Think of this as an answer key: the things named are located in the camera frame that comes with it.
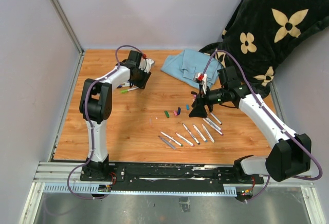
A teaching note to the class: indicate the lavender marker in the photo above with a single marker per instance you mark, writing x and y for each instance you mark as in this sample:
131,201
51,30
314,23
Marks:
167,143

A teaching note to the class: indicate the magenta cap marker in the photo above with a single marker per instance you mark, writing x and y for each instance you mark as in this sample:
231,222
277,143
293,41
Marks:
213,126

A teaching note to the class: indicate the pink marker pen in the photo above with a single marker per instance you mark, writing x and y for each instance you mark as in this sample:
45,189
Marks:
212,123

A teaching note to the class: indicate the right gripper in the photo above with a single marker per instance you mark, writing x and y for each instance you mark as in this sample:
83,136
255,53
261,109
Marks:
199,109

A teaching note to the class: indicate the black marker pen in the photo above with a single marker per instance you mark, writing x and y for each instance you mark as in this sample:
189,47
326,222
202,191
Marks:
216,118

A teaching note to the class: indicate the white slim marker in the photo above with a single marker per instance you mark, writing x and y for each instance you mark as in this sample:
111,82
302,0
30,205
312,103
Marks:
208,133

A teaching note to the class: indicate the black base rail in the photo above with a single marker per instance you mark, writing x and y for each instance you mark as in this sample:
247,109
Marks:
165,177

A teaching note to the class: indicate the light blue cloth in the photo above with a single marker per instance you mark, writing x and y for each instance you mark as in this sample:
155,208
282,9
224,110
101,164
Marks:
188,63

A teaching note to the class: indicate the green cap marker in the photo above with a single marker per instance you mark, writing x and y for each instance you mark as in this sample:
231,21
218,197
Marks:
171,138

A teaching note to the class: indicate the red pink cap marker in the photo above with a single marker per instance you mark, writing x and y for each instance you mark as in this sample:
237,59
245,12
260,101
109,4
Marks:
184,139

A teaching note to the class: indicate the green pen cap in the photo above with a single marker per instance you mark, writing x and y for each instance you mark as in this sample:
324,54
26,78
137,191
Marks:
166,114

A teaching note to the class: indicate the black floral blanket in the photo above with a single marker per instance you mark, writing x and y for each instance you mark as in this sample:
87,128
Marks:
261,34

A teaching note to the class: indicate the aluminium corner post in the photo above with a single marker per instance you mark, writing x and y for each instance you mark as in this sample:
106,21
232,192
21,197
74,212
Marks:
63,18

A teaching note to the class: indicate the light blue cap marker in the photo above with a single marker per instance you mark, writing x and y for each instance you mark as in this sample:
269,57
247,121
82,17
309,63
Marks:
199,132

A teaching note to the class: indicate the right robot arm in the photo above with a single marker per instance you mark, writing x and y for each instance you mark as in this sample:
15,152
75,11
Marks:
289,156

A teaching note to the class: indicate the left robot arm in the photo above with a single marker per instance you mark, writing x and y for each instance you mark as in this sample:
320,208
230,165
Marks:
96,107

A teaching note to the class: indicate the dark blue cap marker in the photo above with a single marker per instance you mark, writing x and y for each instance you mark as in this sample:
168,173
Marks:
191,134

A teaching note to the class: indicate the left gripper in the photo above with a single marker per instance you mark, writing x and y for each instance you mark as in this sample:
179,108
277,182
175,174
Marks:
142,84

